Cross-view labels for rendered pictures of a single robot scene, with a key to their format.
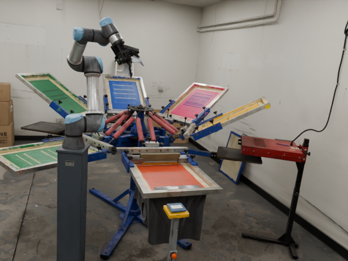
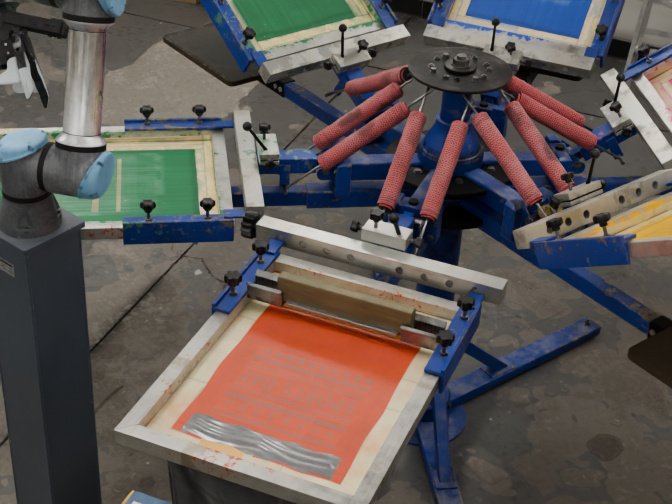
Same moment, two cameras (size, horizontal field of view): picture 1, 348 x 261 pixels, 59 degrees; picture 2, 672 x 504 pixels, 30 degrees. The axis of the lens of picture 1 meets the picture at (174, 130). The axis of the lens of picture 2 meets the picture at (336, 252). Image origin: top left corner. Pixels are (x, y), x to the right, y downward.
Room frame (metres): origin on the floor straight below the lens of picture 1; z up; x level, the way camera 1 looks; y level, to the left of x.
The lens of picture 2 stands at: (0.62, -1.52, 2.84)
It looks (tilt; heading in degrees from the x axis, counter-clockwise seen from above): 34 degrees down; 41
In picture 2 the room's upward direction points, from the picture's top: 3 degrees clockwise
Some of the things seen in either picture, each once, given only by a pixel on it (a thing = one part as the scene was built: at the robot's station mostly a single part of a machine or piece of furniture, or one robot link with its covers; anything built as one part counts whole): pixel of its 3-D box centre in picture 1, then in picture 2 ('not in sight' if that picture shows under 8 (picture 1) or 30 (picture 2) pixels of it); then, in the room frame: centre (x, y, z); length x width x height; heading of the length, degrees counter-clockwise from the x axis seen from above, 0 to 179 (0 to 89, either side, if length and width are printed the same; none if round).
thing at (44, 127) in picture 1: (83, 134); (314, 103); (3.44, 1.05, 0.91); 1.34 x 0.40 x 0.08; 80
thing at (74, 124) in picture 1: (74, 124); (26, 161); (2.05, 0.68, 1.37); 0.13 x 0.12 x 0.14; 118
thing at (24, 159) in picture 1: (63, 142); (143, 153); (2.63, 0.97, 1.05); 1.08 x 0.61 x 0.23; 140
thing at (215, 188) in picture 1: (167, 172); (308, 370); (2.33, 0.02, 0.97); 0.79 x 0.58 x 0.04; 20
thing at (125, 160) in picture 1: (127, 162); (246, 286); (2.46, 0.36, 0.98); 0.30 x 0.05 x 0.07; 20
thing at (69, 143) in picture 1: (73, 140); (28, 203); (2.05, 0.69, 1.25); 0.15 x 0.15 x 0.10
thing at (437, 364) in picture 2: (188, 161); (452, 344); (2.65, -0.16, 0.98); 0.30 x 0.05 x 0.07; 20
